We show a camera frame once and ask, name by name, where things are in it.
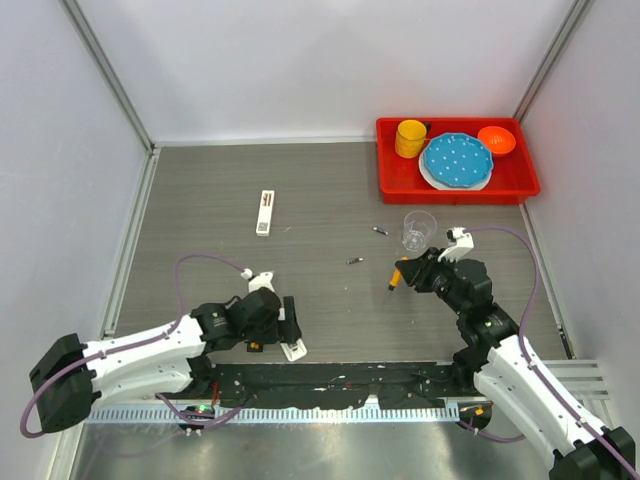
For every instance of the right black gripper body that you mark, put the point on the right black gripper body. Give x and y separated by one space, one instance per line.
440 274

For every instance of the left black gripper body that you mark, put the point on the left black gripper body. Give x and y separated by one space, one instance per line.
267 333

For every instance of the orange handled screwdriver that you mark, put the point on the orange handled screwdriver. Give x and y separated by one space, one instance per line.
394 282

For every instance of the wide white remote control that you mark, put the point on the wide white remote control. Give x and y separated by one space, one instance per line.
294 351

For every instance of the slim white remote control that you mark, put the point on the slim white remote control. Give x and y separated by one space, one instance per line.
265 213

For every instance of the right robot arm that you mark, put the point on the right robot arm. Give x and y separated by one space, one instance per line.
500 364

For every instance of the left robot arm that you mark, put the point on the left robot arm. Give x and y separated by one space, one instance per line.
74 378

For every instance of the black remote control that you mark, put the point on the black remote control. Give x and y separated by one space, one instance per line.
249 349

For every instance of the clear plastic cup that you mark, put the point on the clear plastic cup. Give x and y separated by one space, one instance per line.
418 228

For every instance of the white plate under blue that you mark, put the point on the white plate under blue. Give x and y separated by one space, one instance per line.
433 182

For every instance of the blue dotted plate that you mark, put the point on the blue dotted plate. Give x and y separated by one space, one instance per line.
458 159

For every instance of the red plastic bin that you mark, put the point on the red plastic bin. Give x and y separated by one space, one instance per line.
513 180

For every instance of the yellow cup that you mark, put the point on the yellow cup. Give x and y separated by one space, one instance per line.
410 138

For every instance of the orange bowl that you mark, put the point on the orange bowl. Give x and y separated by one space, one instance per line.
498 140

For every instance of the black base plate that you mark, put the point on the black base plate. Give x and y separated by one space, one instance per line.
329 386

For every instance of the perforated metal rail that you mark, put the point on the perforated metal rail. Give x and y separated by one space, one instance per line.
370 412

